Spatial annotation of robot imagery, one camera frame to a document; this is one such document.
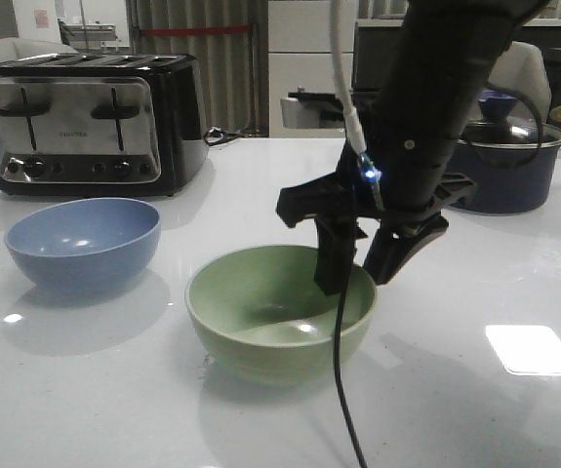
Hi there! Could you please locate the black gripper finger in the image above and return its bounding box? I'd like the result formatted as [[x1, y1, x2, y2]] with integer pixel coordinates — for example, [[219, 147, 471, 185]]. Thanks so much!
[[314, 215, 366, 295], [363, 216, 449, 285]]

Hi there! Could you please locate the black chrome four-slot toaster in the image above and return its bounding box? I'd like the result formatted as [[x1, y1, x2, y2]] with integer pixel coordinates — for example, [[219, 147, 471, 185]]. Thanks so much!
[[0, 53, 208, 197]]

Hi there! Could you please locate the glass lid with blue knob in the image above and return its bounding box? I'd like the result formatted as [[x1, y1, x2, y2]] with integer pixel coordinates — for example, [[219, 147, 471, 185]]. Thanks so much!
[[461, 89, 561, 148]]

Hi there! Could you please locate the blue plastic bowl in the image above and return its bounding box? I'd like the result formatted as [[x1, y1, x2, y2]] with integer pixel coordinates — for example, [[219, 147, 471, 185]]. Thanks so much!
[[4, 197, 161, 293]]

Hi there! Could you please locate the green plastic bowl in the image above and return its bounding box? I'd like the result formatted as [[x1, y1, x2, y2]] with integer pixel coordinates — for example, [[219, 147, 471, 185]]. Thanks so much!
[[184, 245, 378, 386]]

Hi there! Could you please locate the white refrigerator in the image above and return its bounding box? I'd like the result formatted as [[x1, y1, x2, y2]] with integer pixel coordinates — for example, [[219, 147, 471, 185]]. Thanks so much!
[[267, 1, 341, 138]]

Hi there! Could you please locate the white cable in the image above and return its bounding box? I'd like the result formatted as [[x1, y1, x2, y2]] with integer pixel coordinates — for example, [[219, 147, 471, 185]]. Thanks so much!
[[329, 0, 368, 153]]

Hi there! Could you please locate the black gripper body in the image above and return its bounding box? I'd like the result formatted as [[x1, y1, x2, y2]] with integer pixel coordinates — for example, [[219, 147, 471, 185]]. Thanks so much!
[[276, 140, 476, 229]]

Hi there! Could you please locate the black toaster power cord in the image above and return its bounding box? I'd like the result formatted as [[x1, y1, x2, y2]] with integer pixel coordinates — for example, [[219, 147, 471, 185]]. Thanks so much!
[[203, 127, 245, 146]]

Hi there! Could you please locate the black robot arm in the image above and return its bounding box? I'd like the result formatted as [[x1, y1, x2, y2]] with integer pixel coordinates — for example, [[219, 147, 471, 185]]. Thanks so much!
[[276, 1, 543, 294]]

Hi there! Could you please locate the dark blue saucepan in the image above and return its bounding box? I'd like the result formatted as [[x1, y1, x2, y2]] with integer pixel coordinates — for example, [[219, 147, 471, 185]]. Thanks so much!
[[447, 125, 561, 215]]

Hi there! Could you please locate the dark kitchen counter cabinet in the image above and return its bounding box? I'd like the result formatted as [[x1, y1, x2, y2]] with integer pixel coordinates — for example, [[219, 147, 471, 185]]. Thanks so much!
[[351, 19, 561, 107]]

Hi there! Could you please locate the beige upholstered chair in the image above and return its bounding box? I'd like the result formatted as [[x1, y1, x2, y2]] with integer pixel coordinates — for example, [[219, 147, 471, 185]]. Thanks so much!
[[487, 41, 552, 121]]

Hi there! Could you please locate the black cable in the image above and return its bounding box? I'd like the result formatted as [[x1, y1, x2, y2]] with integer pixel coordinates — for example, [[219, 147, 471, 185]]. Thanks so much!
[[332, 82, 545, 468]]

